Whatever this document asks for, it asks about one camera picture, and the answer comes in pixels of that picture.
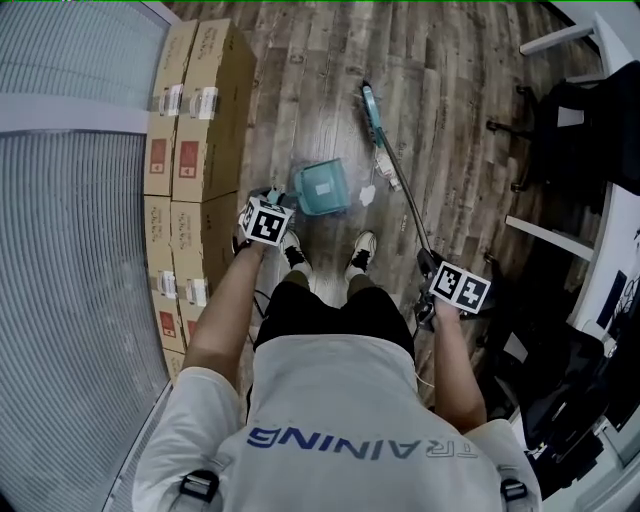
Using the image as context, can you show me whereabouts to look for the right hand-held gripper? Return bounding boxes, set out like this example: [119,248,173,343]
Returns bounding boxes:
[413,247,493,331]

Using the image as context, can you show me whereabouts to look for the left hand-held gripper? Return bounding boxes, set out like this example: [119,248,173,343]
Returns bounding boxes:
[233,186,296,248]

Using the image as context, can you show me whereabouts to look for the teal dustpan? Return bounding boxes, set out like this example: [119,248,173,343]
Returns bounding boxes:
[267,157,348,218]

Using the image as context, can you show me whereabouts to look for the teal broom with metal pole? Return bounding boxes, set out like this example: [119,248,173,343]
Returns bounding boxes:
[360,81,436,261]

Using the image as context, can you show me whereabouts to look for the person's right forearm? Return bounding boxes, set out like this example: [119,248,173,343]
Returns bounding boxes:
[431,299,489,435]

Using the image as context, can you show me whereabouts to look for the person's left forearm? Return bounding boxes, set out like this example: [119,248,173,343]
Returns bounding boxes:
[182,241,275,382]

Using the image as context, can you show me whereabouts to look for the person's left shoe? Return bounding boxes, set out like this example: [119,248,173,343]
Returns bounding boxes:
[278,229,314,275]

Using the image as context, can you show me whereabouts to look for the person's shoe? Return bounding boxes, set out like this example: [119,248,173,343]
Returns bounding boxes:
[347,230,379,274]
[278,229,314,275]

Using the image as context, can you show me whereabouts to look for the person's right shoe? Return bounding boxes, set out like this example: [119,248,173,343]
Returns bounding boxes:
[347,230,379,274]

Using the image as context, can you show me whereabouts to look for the person's right leg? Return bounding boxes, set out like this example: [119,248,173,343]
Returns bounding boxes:
[344,269,377,297]

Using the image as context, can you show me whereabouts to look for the person's black shorts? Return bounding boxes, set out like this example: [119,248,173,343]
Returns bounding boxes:
[253,279,417,362]

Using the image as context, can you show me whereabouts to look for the stack of cardboard boxes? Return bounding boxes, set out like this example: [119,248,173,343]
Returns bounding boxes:
[143,18,260,384]

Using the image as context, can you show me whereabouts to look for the black mesh office chair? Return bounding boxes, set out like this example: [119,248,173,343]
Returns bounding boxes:
[486,60,640,202]
[463,249,640,497]

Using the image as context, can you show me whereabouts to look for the dark blue desk mat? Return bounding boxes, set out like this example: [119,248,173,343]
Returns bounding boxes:
[596,268,630,332]

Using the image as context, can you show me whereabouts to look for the person's white shirt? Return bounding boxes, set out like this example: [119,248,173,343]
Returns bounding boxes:
[130,333,545,512]

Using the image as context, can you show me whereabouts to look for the glass partition with blinds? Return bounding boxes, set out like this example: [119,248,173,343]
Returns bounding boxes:
[0,0,181,512]

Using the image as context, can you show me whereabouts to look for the white desk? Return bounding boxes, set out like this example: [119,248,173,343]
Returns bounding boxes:
[503,9,640,501]

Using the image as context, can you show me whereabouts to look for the black cable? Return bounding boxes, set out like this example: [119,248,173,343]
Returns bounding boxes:
[251,287,274,347]

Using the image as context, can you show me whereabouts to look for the black strap buckle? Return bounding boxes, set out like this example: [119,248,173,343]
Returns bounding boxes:
[178,468,222,504]
[499,477,529,504]

